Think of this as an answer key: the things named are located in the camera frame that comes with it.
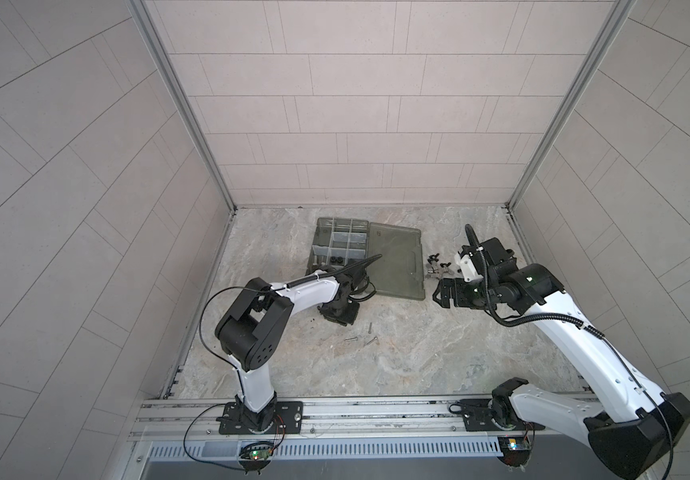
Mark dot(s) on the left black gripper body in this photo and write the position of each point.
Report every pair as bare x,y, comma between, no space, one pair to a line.
344,314

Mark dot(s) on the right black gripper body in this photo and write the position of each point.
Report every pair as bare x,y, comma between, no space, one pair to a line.
471,294

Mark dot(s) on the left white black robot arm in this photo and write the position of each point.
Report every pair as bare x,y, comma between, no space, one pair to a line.
251,330

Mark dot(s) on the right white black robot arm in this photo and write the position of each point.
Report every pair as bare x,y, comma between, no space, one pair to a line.
633,423

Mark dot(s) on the pile of silver screws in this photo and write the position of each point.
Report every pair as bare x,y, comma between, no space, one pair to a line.
365,338

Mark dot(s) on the pile of wing nuts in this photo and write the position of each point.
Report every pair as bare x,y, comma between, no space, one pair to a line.
437,269

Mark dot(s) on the clear compartment organizer box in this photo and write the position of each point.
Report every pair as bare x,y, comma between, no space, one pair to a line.
336,237

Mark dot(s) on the right controller board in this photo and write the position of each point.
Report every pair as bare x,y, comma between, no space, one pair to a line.
516,451

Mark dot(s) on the controller board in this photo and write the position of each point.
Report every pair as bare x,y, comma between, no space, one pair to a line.
516,451
257,452

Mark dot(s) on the left controller board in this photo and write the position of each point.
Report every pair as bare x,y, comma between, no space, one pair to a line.
257,452

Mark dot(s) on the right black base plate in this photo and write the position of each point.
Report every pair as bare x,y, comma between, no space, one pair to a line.
485,414

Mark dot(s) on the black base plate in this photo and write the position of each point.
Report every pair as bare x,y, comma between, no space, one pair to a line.
277,416
485,414

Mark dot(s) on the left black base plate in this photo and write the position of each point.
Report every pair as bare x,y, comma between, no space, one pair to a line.
277,416

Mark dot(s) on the aluminium mounting rail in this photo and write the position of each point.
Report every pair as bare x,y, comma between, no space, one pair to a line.
381,417

